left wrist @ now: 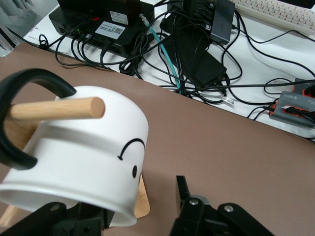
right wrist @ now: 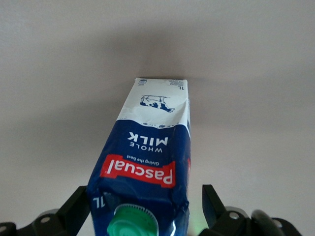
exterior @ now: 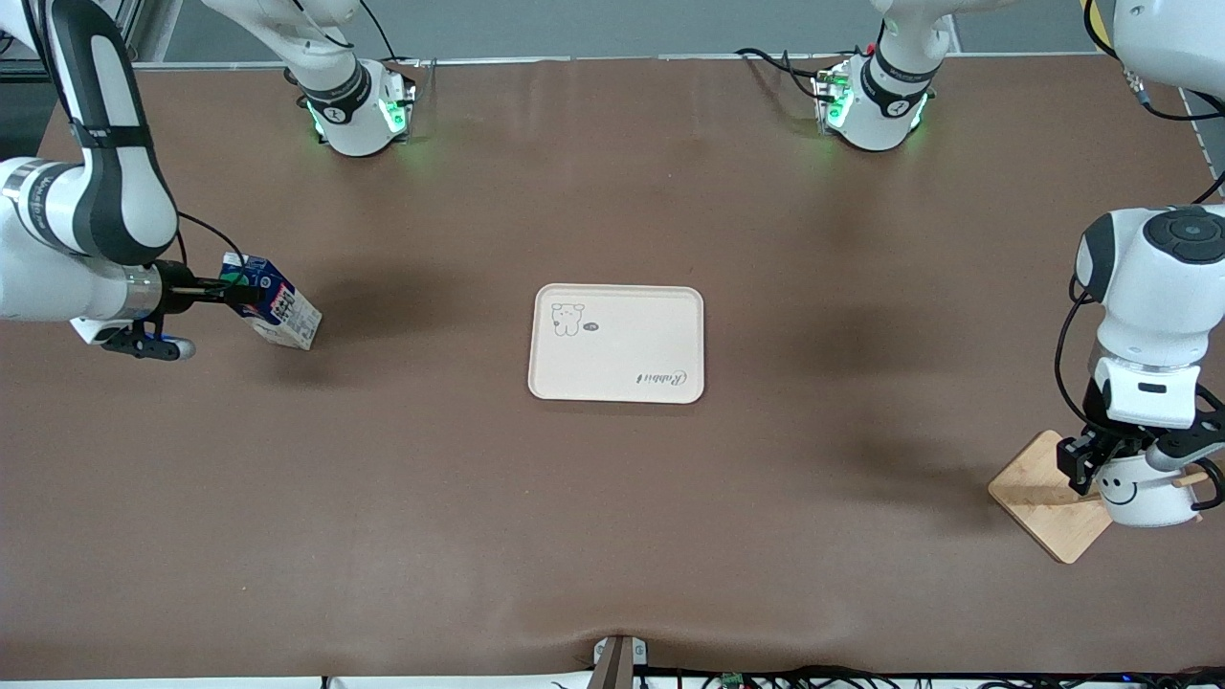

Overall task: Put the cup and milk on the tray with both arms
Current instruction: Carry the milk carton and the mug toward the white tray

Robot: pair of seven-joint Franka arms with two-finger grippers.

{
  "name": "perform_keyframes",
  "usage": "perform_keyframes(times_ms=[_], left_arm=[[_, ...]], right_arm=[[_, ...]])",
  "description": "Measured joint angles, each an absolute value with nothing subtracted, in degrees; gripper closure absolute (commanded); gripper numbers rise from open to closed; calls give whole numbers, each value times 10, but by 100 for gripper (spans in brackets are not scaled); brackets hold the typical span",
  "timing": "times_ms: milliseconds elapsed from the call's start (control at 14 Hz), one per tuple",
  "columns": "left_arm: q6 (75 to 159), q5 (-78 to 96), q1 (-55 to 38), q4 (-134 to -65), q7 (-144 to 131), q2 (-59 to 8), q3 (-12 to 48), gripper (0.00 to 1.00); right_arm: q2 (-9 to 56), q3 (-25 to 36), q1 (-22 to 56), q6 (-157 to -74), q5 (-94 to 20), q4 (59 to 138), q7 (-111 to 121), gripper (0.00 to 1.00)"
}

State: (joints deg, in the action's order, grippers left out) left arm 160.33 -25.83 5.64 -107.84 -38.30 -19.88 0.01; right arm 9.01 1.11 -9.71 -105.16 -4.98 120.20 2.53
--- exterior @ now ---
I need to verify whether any blue milk carton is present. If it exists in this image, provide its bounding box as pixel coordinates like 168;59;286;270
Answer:
220;252;323;351

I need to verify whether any white smiley mug black handle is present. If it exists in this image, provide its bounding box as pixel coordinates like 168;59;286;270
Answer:
1094;453;1203;528

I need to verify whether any white rabbit print tray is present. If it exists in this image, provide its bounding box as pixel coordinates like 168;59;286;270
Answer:
527;283;706;405

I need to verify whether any bamboo mug stand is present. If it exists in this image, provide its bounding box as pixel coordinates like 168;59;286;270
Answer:
988;430;1216;565

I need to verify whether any brown table mat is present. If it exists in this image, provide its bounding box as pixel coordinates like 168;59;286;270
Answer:
0;53;1225;682

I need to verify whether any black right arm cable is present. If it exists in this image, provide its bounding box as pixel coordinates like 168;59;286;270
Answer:
177;212;247;280

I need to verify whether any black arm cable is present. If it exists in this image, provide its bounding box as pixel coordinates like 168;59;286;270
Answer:
1053;0;1225;510
177;212;247;280

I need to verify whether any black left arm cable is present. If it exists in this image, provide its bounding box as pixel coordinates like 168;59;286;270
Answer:
1053;0;1225;510

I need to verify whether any aluminium frame post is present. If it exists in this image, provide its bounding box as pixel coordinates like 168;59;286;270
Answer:
120;0;188;66

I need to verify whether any black base power cable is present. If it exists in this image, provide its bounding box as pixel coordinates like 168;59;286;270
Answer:
735;46;834;101

